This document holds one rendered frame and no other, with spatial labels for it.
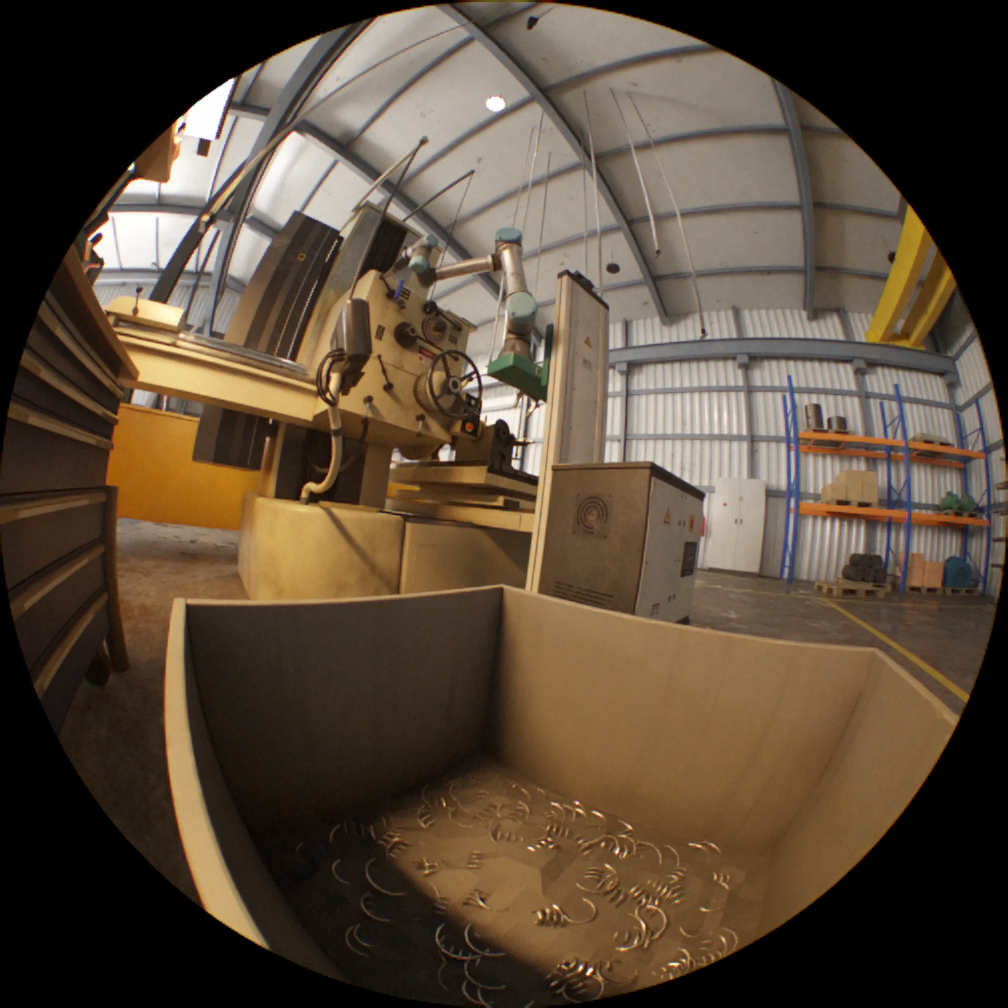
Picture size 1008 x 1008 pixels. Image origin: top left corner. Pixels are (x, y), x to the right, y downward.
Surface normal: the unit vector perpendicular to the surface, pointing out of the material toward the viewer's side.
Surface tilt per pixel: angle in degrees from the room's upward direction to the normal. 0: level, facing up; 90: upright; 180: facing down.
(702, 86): 169
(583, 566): 90
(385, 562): 90
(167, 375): 90
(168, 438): 90
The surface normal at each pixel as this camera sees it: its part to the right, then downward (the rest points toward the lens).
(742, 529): -0.62, -0.11
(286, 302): 0.78, 0.07
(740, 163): -0.24, 0.95
